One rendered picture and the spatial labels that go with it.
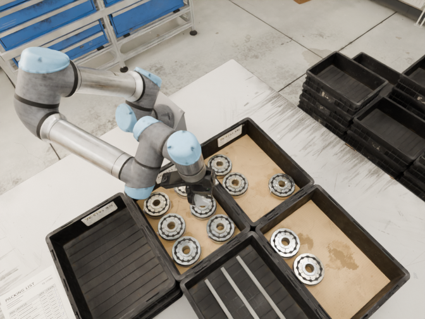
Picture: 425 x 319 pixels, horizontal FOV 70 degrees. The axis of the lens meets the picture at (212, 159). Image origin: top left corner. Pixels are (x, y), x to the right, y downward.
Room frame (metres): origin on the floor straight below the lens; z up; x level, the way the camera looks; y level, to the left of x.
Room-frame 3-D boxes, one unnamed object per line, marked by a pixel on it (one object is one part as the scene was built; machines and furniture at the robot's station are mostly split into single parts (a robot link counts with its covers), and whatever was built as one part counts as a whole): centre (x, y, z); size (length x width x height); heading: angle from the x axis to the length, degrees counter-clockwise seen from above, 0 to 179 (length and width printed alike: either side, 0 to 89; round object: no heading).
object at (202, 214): (0.48, 0.05, 0.86); 0.10 x 0.10 x 0.01
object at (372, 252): (0.25, -0.35, 0.87); 0.40 x 0.30 x 0.11; 31
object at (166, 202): (0.50, 0.23, 0.86); 0.10 x 0.10 x 0.01
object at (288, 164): (0.60, -0.14, 0.87); 0.40 x 0.30 x 0.11; 31
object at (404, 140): (1.05, -1.10, 0.31); 0.40 x 0.30 x 0.34; 35
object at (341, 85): (1.38, -0.87, 0.37); 0.40 x 0.30 x 0.45; 35
